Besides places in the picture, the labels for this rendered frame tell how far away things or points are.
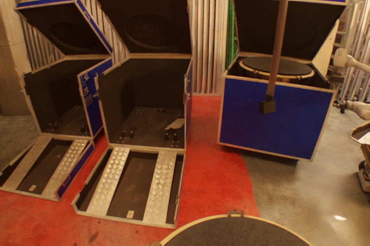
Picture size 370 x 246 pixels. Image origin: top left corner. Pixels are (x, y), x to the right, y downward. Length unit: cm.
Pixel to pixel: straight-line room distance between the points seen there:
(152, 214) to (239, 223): 107
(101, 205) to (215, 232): 132
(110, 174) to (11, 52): 261
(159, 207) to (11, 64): 318
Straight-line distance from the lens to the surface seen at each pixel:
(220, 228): 85
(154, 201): 188
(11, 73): 403
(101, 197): 202
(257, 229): 88
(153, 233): 177
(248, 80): 195
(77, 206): 202
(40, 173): 259
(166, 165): 206
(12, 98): 425
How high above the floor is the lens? 152
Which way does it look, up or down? 26 degrees down
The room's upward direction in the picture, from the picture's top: straight up
